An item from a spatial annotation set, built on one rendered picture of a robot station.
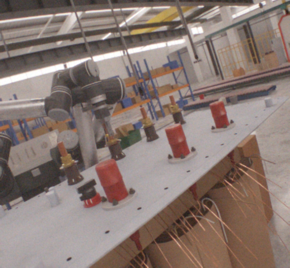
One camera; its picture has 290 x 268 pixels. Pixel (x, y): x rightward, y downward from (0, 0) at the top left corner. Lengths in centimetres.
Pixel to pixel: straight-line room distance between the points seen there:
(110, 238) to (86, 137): 99
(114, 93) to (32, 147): 460
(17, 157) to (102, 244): 540
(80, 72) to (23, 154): 483
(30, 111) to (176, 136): 74
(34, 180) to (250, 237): 207
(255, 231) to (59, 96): 130
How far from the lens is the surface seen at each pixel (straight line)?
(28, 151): 600
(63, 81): 132
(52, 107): 123
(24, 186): 270
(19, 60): 1350
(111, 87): 156
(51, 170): 271
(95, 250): 62
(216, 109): 118
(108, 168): 74
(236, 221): 142
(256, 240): 158
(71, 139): 224
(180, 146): 94
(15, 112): 133
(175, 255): 108
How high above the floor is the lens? 167
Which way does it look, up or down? 9 degrees down
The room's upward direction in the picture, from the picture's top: 20 degrees counter-clockwise
